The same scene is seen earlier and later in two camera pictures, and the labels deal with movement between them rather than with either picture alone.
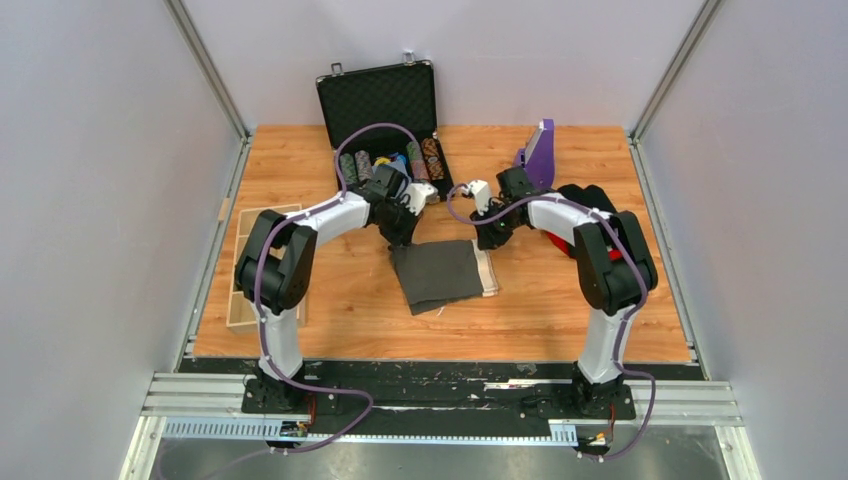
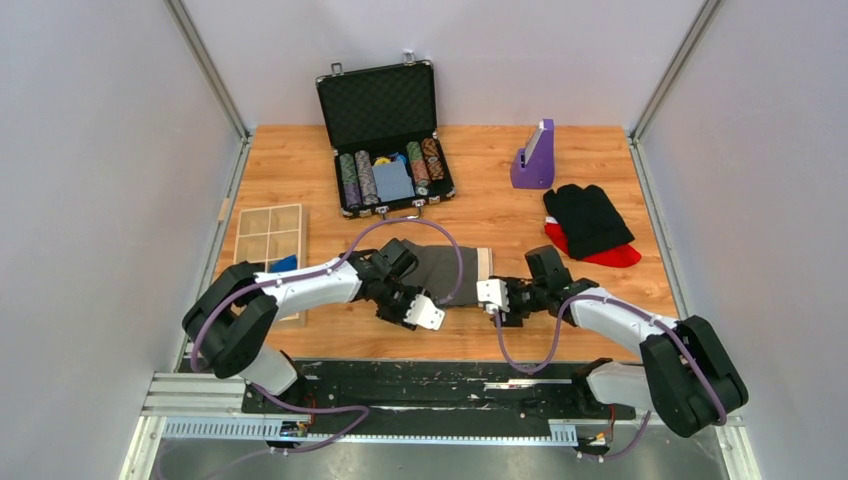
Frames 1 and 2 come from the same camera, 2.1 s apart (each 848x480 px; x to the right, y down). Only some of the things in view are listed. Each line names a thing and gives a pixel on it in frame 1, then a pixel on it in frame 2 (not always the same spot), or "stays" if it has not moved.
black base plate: (425, 397) stays
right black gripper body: (500, 230) to (523, 301)
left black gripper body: (398, 221) to (394, 302)
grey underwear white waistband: (440, 273) stays
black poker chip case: (385, 116) stays
